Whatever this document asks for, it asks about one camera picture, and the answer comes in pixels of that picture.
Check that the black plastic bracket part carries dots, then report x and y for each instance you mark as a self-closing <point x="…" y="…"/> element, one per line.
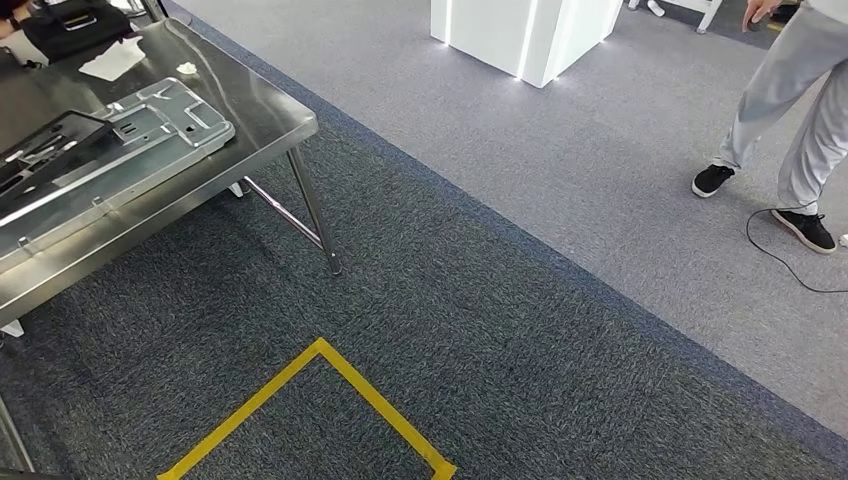
<point x="66" y="129"/>

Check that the stainless steel workbench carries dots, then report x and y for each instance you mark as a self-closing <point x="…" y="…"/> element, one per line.
<point x="265" y="112"/>

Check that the stamped metal panel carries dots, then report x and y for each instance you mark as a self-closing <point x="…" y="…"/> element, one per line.
<point x="166" y="132"/>

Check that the small white scrap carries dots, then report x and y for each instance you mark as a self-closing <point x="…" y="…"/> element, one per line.
<point x="187" y="68"/>

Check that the grey metal pole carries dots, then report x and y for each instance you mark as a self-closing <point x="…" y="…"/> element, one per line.
<point x="152" y="8"/>

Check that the white paper sheet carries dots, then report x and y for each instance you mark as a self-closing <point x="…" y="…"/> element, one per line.
<point x="112" y="60"/>

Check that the black remote controller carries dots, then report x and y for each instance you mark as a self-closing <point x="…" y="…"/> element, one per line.
<point x="79" y="21"/>

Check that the black carry bag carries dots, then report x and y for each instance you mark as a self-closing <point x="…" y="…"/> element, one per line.
<point x="53" y="40"/>

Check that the white lit pedestal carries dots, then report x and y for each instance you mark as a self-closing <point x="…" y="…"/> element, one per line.
<point x="490" y="33"/>

